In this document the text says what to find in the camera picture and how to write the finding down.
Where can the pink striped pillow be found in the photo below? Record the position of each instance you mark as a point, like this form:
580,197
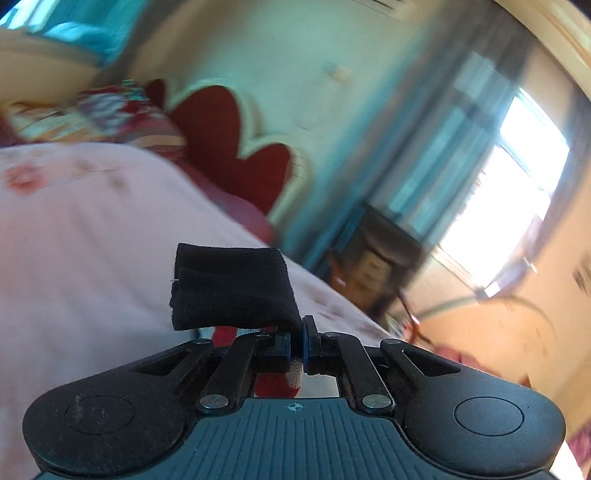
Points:
152,138

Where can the reddish wooden chair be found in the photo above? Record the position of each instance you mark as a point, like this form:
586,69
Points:
413,318

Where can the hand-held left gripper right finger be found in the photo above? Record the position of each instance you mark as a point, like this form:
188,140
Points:
303,345

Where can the grey curtain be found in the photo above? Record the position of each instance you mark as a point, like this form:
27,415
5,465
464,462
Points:
415,152

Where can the bed with pink bedspread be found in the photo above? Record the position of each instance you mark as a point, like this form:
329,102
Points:
92,254

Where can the striped knit sweater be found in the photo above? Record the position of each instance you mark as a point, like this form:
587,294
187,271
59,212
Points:
231,286

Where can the white wall socket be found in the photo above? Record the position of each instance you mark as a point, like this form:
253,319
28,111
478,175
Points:
337,74

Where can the glass window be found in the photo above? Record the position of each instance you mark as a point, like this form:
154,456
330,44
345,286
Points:
55,23
508,184

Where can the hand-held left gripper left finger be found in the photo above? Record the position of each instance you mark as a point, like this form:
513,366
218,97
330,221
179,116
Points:
287,347

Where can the red heart-shaped headboard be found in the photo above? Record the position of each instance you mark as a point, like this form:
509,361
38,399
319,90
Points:
212,129

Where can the maroon cushion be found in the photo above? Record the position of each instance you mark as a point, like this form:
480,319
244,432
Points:
231,203

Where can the wooden nightstand with black top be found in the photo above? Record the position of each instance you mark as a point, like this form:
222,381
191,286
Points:
369,263

